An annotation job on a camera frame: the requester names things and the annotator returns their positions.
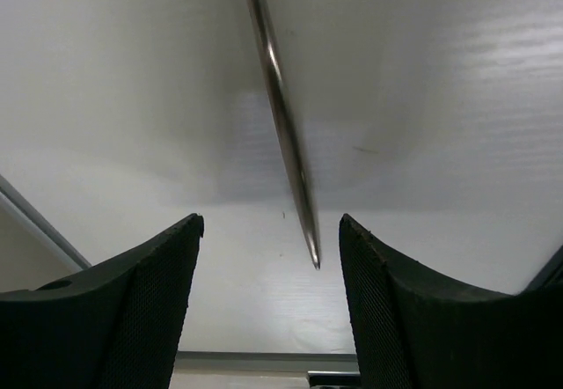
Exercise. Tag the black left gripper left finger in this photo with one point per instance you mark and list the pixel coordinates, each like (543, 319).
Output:
(114, 325)

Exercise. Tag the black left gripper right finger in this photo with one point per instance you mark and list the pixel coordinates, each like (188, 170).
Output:
(414, 327)

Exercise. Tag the silver metal fork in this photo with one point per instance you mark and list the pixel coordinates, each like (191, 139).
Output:
(292, 152)

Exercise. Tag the aluminium table frame rail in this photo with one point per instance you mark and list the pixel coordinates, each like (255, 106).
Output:
(255, 294)

